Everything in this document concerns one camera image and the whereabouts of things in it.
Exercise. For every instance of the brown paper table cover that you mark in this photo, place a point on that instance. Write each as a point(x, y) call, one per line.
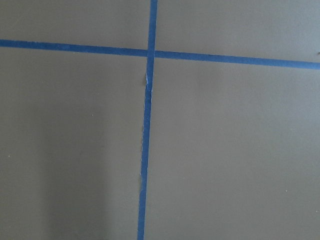
point(159, 119)

